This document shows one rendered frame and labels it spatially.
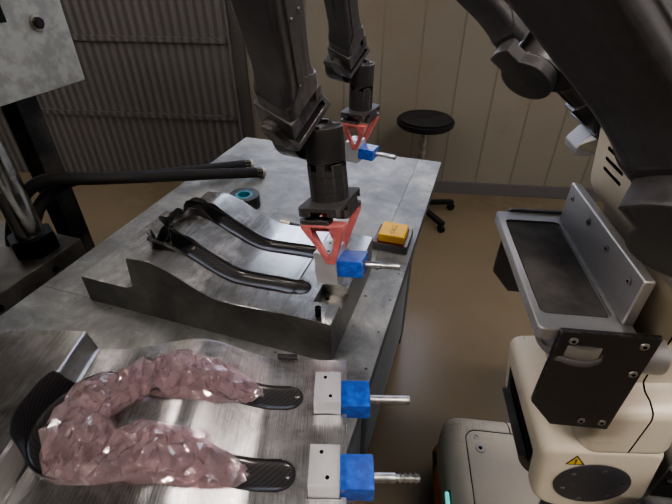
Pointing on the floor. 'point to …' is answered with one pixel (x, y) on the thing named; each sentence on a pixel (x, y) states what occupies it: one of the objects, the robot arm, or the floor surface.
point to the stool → (421, 124)
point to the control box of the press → (62, 50)
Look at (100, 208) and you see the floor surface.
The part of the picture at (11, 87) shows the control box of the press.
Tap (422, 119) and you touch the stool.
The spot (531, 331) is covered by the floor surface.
